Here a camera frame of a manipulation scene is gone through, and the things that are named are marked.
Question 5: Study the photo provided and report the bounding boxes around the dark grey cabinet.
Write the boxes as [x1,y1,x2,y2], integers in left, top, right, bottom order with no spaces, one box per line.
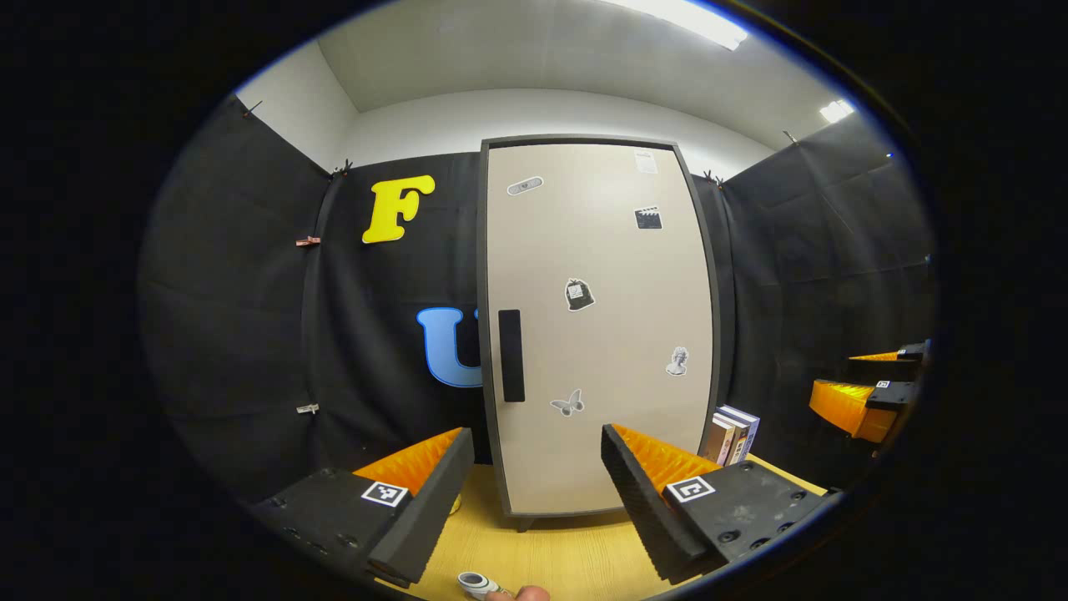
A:
[476,134,723,533]

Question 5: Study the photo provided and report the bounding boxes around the black door handle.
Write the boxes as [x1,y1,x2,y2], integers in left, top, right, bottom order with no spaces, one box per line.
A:
[498,309,526,403]

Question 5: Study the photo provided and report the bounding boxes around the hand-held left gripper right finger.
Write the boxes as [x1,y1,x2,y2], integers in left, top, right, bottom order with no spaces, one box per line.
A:
[601,423,831,585]

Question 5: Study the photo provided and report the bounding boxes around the black backdrop cloth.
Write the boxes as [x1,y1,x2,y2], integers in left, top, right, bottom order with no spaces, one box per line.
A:
[138,96,935,502]

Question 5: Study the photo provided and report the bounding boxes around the grey blue book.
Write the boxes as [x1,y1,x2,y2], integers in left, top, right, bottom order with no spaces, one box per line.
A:
[719,405,762,464]

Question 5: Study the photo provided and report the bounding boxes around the pale brown book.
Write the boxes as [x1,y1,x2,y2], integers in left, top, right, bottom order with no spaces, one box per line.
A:
[703,415,735,465]

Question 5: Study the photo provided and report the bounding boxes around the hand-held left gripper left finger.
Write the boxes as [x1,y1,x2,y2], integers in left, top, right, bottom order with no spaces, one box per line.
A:
[250,427,476,589]

